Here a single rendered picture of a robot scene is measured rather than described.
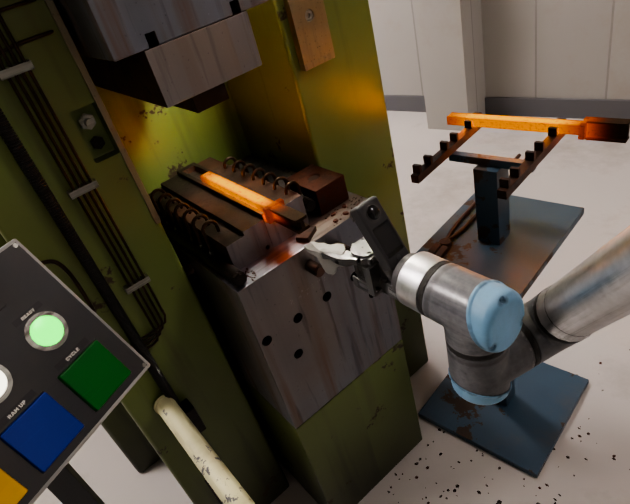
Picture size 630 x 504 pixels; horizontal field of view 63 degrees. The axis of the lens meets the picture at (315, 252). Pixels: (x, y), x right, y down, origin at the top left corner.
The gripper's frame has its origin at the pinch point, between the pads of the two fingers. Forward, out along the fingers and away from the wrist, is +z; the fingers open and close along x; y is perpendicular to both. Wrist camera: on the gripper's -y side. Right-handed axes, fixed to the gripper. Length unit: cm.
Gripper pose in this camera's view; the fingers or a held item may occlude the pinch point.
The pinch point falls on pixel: (329, 228)
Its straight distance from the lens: 93.7
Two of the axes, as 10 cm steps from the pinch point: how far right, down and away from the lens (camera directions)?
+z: -6.1, -3.3, 7.2
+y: 2.3, 7.9, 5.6
